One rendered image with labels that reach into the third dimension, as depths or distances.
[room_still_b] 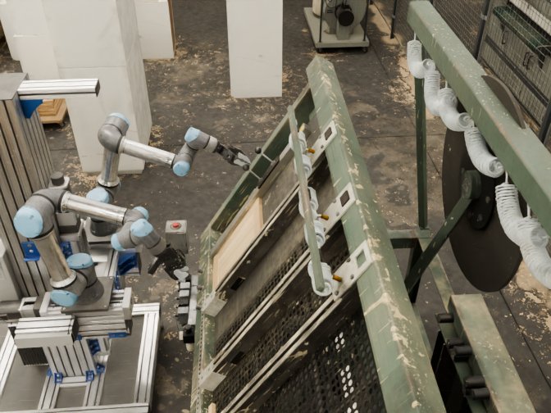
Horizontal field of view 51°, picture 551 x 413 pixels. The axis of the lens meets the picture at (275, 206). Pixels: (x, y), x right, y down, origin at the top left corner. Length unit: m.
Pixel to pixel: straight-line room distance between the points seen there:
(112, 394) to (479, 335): 2.37
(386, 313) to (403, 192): 3.80
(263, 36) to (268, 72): 0.42
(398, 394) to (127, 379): 2.42
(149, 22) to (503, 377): 6.68
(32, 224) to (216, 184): 3.05
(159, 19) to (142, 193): 2.99
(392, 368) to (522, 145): 0.79
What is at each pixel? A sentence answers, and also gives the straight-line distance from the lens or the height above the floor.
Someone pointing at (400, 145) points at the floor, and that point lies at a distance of 6.04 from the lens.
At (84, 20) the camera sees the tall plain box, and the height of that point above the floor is 1.48.
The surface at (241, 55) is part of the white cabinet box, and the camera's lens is 6.59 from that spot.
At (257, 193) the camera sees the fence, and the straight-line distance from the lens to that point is 3.02.
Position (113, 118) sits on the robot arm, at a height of 1.67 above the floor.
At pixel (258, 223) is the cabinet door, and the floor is 1.29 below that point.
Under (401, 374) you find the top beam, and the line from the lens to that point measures 1.50.
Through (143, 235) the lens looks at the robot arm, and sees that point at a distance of 2.38.
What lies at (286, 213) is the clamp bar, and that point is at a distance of 2.55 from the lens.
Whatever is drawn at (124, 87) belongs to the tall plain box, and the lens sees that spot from 5.17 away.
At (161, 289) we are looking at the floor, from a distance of 4.42.
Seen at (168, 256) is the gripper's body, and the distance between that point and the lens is 2.48.
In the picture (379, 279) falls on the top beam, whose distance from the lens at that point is 1.69.
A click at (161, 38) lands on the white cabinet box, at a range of 7.82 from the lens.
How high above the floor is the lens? 3.12
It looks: 38 degrees down
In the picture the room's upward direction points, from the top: straight up
